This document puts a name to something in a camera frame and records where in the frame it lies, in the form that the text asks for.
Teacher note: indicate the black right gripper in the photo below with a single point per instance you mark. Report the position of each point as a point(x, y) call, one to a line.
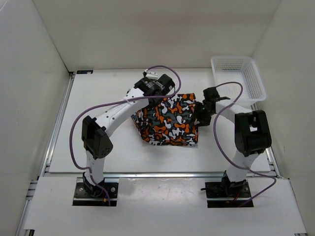
point(204, 121)

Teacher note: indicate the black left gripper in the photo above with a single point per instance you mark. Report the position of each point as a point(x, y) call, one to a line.
point(151, 106)

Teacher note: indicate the orange black camouflage shorts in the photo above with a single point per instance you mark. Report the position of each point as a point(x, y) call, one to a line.
point(170, 123)

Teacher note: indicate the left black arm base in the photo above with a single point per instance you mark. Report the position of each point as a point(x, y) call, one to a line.
point(94, 196)

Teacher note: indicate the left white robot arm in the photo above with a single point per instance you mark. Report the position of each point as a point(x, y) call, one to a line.
point(96, 132)

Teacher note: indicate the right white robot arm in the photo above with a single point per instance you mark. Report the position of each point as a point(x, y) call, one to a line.
point(251, 133)

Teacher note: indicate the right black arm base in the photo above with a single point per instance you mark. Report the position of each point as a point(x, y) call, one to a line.
point(227, 194)

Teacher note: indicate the white plastic mesh basket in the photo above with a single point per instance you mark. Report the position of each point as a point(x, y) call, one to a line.
point(239, 72)

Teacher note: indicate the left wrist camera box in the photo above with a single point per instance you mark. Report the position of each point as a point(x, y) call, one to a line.
point(150, 75)

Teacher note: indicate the front aluminium rail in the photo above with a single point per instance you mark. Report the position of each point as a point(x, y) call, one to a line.
point(142, 175)

